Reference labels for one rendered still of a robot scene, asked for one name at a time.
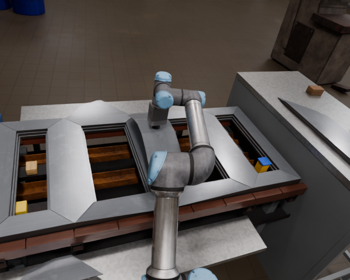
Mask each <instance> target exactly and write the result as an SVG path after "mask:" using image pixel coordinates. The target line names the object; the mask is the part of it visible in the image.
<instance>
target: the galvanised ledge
mask: <svg viewBox="0 0 350 280"><path fill-rule="evenodd" d="M266 249H267V247H266V245H265V243H264V242H263V240H262V239H261V237H260V235H259V234H258V232H257V231H256V229H255V227H254V226H253V224H252V222H251V221H250V219H249V218H248V216H247V215H246V216H242V217H237V218H233V219H228V220H225V221H220V222H216V223H211V224H207V225H204V226H199V227H195V228H190V229H185V230H182V231H178V232H177V255H176V266H177V267H178V268H179V270H180V274H188V273H190V272H191V271H192V270H194V269H196V268H208V267H212V266H216V265H218V264H222V263H226V262H229V261H232V260H235V259H239V258H242V257H246V256H250V255H252V254H256V253H259V252H263V251H265V250H266ZM151 255H152V238H147V239H143V240H140V241H135V242H131V243H126V244H122V245H118V246H114V247H109V248H105V249H100V250H97V251H93V252H88V253H84V254H79V255H76V256H75V257H76V258H78V259H79V260H81V261H82V262H84V263H86V264H88V265H89V266H91V267H93V268H94V269H96V270H97V271H99V272H101V273H103V275H100V276H96V277H93V278H91V279H89V280H141V276H142V275H144V274H145V275H146V269H147V268H148V267H149V266H150V265H151ZM39 265H41V264H37V265H33V266H29V267H24V268H20V269H15V270H12V271H8V272H3V273H0V280H20V279H21V278H22V277H23V276H24V275H25V274H26V273H27V272H28V271H29V270H30V269H31V268H32V267H36V266H39Z"/></svg>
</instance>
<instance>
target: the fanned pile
mask: <svg viewBox="0 0 350 280"><path fill-rule="evenodd" d="M100 275H103V273H101V272H99V271H97V270H96V269H94V268H93V267H91V266H89V265H88V264H86V263H84V262H82V261H81V260H79V259H78V258H76V257H75V256H73V255H67V256H63V257H58V258H54V259H52V260H50V261H46V262H44V263H42V264H41V265H39V266H36V267H32V268H31V269H30V270H29V271H28V272H27V273H26V274H25V275H24V276H23V277H22V278H21V279H20V280H89V279H91V278H93V277H96V276H100Z"/></svg>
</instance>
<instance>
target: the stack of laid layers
mask: <svg viewBox="0 0 350 280"><path fill-rule="evenodd" d="M215 117H216V118H217V119H218V121H219V122H221V121H232V123H233V124H234V125H235V126H236V127H237V129H238V130H239V131H240V132H241V134H242V135H243V136H244V138H245V139H246V140H247V141H248V143H249V144H250V145H251V146H252V148H253V149H254V150H255V151H256V152H257V154H258V155H259V156H260V157H261V158H262V157H267V159H268V160H269V161H270V162H271V165H269V169H270V170H271V171H275V170H279V168H278V167H277V166H276V165H275V163H274V162H273V161H272V160H271V159H270V157H269V156H268V155H267V154H266V152H265V151H264V150H263V149H262V148H261V146H260V145H259V144H258V143H257V142H256V140H255V139H254V138H253V137H252V136H251V135H250V133H249V132H248V131H247V130H246V129H245V127H244V126H243V125H242V124H241V122H240V121H239V120H238V119H237V118H236V116H235V115H234V114H225V115H217V116H215ZM168 120H169V121H170V123H171V125H172V126H177V125H184V124H187V120H186V118H175V119H168ZM81 128H82V134H83V140H84V147H85V151H86V157H87V163H88V170H89V176H90V180H91V186H92V192H93V199H94V203H93V204H92V205H91V206H93V205H94V204H95V203H96V202H102V201H110V200H115V199H123V198H131V197H139V196H147V195H153V196H154V193H153V192H152V191H151V185H148V184H147V172H148V166H149V165H148V160H147V155H146V150H145V146H144V143H143V138H142V134H141V132H140V130H139V127H138V124H137V123H136V122H135V120H134V119H133V118H130V119H129V120H128V121H127V122H126V123H112V124H98V125H90V126H81ZM120 130H124V132H125V135H126V138H127V141H128V144H129V147H130V149H131V152H132V156H133V159H134V162H135V164H136V167H137V170H138V173H139V176H140V179H141V182H142V185H143V188H144V191H145V193H141V194H135V195H131V196H125V197H118V198H112V199H106V200H102V201H97V200H96V194H95V190H94V184H93V178H92V172H91V167H90V162H89V156H88V151H87V145H86V139H85V135H84V134H85V133H95V132H108V131H120ZM38 137H46V167H47V209H50V192H49V160H48V129H34V130H26V131H16V143H15V150H14V162H13V174H12V186H11V198H10V205H9V216H15V215H16V201H17V185H18V170H19V154H20V145H21V139H26V138H38ZM215 157H216V155H215ZM214 166H215V168H216V170H217V171H218V173H219V174H220V176H221V177H222V180H217V181H211V182H205V183H201V184H198V185H195V186H184V192H183V193H182V194H180V195H179V202H180V200H181V198H182V197H183V195H184V193H185V191H186V189H187V188H191V187H196V186H201V185H204V184H209V183H213V182H218V181H223V180H227V179H231V178H230V177H229V175H228V174H227V172H226V171H225V169H224V168H223V166H222V165H221V163H220V161H219V160H218V158H217V157H216V161H215V165H214ZM232 180H233V179H232ZM300 180H301V179H297V180H292V181H287V182H282V183H276V184H270V185H267V186H261V187H256V188H251V189H247V190H244V191H240V192H236V193H231V194H227V195H224V196H219V197H215V198H211V199H207V200H203V201H199V202H195V203H191V204H187V205H183V206H179V207H185V206H191V205H194V204H199V203H204V202H210V201H215V200H218V199H224V198H229V197H234V196H240V195H243V194H249V193H254V192H259V191H265V190H268V189H274V188H279V187H284V186H289V185H293V184H298V183H299V182H300ZM234 181H235V180H234ZM236 182H237V181H236ZM91 206H90V207H91ZM90 207H89V208H90ZM50 210H51V209H50ZM150 213H154V211H149V212H142V213H135V214H128V215H124V216H117V217H110V218H103V219H96V220H92V221H85V222H78V223H71V224H65V225H62V226H56V227H51V228H45V229H40V230H36V231H30V232H25V233H20V234H14V235H10V236H5V237H0V244H1V243H6V242H11V241H17V240H20V239H27V238H31V237H36V236H41V235H45V234H50V233H56V232H61V231H66V230H70V229H75V228H81V227H86V226H91V225H95V224H100V223H105V222H110V221H117V220H119V219H125V218H130V217H135V216H141V215H144V214H150Z"/></svg>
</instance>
